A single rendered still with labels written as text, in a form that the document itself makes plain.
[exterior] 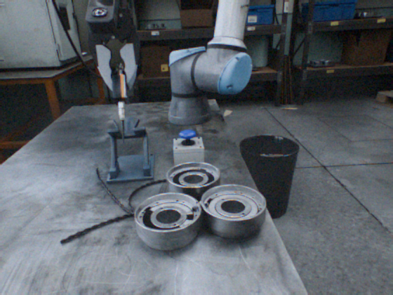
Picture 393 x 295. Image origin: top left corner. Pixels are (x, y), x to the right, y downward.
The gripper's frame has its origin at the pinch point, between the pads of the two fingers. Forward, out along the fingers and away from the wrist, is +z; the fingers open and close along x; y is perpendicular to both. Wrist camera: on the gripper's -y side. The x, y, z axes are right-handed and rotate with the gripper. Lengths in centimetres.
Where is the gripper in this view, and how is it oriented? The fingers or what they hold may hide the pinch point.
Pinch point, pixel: (120, 84)
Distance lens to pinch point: 64.5
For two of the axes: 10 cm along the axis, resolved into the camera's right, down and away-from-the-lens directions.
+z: 0.4, 9.1, 4.0
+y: -0.9, -4.0, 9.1
